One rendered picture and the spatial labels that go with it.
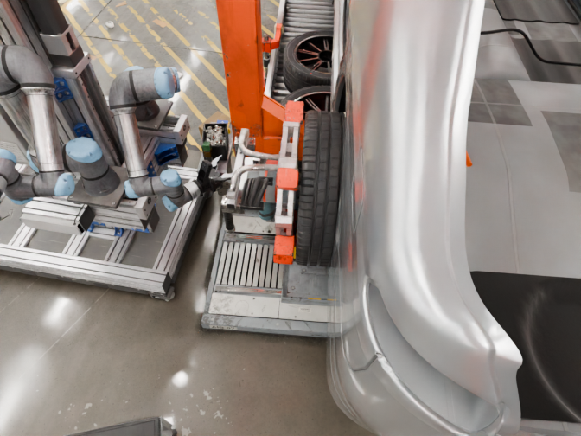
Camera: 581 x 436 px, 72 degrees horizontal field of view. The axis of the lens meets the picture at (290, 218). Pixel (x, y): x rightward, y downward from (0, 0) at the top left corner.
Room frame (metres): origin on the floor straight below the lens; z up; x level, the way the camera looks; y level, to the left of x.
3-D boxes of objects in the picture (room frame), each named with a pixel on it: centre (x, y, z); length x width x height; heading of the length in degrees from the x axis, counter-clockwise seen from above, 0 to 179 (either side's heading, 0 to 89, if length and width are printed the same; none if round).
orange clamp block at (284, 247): (0.81, 0.02, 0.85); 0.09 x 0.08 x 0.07; 178
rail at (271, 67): (2.94, 0.17, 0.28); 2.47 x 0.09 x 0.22; 178
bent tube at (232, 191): (1.03, 0.14, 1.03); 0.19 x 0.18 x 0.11; 88
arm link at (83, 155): (1.13, 0.84, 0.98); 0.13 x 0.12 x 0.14; 97
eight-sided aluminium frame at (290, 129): (1.12, 0.02, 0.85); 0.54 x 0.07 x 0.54; 178
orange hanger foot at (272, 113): (1.68, -0.09, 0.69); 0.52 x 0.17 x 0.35; 88
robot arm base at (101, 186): (1.13, 0.84, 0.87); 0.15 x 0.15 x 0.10
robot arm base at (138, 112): (1.62, 0.77, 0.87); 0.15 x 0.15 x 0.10
